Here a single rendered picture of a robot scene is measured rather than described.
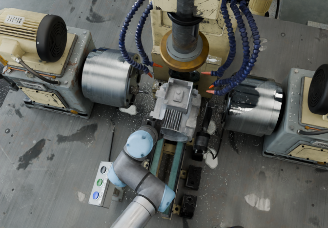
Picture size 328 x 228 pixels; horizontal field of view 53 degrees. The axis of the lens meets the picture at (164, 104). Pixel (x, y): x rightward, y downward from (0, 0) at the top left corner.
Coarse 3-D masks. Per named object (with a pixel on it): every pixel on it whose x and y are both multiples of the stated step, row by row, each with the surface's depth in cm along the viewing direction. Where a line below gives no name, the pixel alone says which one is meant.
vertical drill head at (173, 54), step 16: (192, 0) 90; (192, 16) 96; (176, 32) 105; (192, 32) 104; (160, 48) 119; (176, 48) 114; (192, 48) 113; (208, 48) 118; (176, 64) 116; (192, 64) 116
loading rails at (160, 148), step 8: (160, 144) 148; (168, 144) 156; (184, 144) 147; (192, 144) 158; (152, 152) 146; (160, 152) 147; (168, 152) 155; (176, 152) 146; (184, 152) 157; (152, 160) 145; (160, 160) 151; (176, 160) 145; (152, 168) 144; (176, 168) 144; (176, 176) 142; (184, 176) 152; (168, 184) 141; (176, 184) 140; (176, 192) 150; (168, 208) 137; (176, 208) 146; (168, 216) 135
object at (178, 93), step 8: (176, 80) 135; (168, 88) 137; (176, 88) 137; (184, 88) 137; (192, 88) 137; (168, 96) 135; (176, 96) 134; (184, 96) 135; (168, 104) 131; (176, 104) 134; (184, 112) 134
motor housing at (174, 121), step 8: (160, 88) 144; (192, 96) 140; (200, 96) 143; (160, 104) 140; (160, 112) 138; (168, 112) 135; (176, 112) 134; (192, 112) 138; (168, 120) 134; (176, 120) 132; (184, 120) 135; (168, 128) 132; (176, 128) 133; (168, 136) 147; (176, 136) 146; (184, 136) 144; (192, 136) 138
